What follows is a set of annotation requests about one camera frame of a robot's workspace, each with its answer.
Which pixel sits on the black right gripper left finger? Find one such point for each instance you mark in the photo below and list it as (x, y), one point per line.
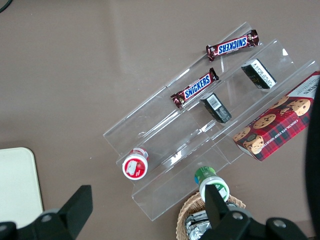
(72, 210)

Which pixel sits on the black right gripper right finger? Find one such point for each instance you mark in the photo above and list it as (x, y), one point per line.
(215, 207)

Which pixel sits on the light wicker basket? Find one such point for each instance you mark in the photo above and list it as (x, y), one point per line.
(187, 212)

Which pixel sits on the cream plastic tray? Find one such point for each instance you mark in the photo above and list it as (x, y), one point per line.
(17, 185)

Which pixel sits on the silver foil pack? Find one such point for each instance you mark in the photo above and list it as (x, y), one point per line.
(197, 225)

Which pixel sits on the green yogurt cup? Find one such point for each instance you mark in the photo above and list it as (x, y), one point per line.
(205, 176)

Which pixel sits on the red strawberry yogurt cup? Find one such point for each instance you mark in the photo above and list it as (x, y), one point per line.
(135, 167)

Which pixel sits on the clear acrylic stepped display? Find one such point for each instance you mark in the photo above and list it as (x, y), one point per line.
(175, 140)

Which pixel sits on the small black carton box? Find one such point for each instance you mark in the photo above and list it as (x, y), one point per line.
(260, 73)
(216, 108)

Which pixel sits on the red tartan cookie box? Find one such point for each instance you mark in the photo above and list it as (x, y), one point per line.
(275, 125)

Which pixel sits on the Snickers chocolate bar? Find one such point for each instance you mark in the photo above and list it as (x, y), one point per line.
(232, 45)
(196, 88)

